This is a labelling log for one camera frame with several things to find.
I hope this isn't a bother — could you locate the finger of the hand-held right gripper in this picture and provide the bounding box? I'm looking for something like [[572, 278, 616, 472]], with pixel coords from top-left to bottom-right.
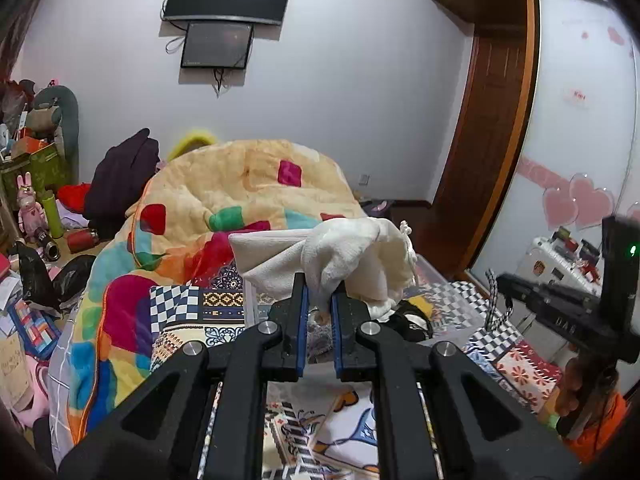
[[496, 272, 603, 333]]

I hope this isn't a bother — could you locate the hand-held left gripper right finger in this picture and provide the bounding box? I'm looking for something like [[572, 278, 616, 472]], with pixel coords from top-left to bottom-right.
[[331, 290, 583, 480]]

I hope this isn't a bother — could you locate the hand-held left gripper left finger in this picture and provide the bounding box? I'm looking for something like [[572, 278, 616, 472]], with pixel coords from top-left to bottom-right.
[[57, 272, 308, 480]]

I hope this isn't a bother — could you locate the white fluffy towel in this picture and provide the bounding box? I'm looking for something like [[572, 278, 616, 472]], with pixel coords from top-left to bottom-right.
[[228, 217, 401, 322]]

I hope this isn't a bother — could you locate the clear plastic storage box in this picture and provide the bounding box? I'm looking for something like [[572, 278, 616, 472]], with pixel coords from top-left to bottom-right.
[[242, 252, 483, 363]]

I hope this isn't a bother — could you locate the person's right forearm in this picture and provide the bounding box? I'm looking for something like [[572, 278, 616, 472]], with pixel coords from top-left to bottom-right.
[[554, 355, 632, 465]]

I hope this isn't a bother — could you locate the white suitcase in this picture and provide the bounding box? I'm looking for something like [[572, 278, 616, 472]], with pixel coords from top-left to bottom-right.
[[517, 235, 608, 298]]

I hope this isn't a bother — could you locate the black garment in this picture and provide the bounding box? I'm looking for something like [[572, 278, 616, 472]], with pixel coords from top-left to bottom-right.
[[390, 304, 435, 343]]

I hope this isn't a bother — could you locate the pink heart sticker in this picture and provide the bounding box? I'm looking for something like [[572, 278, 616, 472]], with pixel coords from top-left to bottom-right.
[[544, 172, 616, 232]]

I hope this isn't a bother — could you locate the patterned bed sheet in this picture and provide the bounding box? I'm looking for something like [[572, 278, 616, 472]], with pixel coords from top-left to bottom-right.
[[149, 260, 568, 480]]

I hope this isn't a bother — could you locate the colourful patchwork quilt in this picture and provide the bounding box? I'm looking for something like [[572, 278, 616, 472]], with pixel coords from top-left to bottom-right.
[[50, 138, 368, 466]]

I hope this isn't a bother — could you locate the brown wooden wardrobe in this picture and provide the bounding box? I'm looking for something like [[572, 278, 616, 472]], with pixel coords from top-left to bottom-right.
[[422, 0, 608, 283]]

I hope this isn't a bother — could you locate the yellow plush item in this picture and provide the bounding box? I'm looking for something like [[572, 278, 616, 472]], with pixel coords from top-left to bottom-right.
[[167, 130, 222, 162]]

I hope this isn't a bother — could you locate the dark purple jacket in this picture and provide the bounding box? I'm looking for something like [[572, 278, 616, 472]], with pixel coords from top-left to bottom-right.
[[82, 128, 161, 233]]

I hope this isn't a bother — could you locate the red metal flask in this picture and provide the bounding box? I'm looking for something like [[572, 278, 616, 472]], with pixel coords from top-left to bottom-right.
[[66, 227, 101, 254]]

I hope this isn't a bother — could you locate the red cloth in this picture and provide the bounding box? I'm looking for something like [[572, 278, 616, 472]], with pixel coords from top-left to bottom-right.
[[56, 183, 93, 213]]

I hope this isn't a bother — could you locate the black plastic bag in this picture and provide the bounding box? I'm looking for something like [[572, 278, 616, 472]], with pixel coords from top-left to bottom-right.
[[14, 241, 97, 311]]

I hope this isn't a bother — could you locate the green bottle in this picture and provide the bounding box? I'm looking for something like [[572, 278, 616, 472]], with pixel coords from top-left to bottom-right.
[[41, 195, 66, 240]]

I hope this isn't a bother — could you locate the small black framed screen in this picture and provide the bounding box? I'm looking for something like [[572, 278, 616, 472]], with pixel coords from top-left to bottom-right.
[[180, 20, 254, 70]]

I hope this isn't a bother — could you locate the pink bunny figure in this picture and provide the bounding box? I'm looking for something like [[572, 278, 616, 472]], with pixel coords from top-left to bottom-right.
[[16, 172, 42, 235]]

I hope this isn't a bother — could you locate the green patterned box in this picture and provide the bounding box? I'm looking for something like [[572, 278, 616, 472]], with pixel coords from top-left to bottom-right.
[[0, 142, 71, 201]]

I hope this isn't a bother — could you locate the grey green plush toy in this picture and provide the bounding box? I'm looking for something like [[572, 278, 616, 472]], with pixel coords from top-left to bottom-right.
[[26, 85, 81, 183]]

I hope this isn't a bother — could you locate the black white rope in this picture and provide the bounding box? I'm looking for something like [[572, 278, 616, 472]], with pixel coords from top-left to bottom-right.
[[483, 268, 514, 335]]

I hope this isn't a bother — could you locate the cream drawstring bag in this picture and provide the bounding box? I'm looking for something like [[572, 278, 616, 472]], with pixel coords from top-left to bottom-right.
[[372, 220, 418, 307]]

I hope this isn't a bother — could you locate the black camera lens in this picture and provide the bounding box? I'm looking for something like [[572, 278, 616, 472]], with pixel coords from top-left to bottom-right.
[[33, 227, 62, 262]]

